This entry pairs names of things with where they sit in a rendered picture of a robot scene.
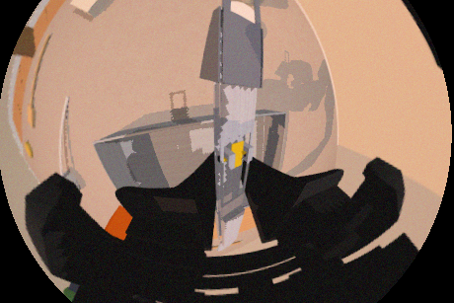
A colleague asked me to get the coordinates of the short white cylinder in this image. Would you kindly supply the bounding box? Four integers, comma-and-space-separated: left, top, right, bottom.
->
231, 1, 255, 23

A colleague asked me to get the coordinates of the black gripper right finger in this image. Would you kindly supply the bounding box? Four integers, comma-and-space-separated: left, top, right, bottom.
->
246, 159, 343, 244

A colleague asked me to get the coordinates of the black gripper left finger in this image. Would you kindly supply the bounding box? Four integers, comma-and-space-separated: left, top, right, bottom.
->
115, 151, 216, 252

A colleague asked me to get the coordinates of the yellow round disc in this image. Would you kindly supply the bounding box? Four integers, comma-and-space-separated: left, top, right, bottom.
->
25, 141, 35, 157

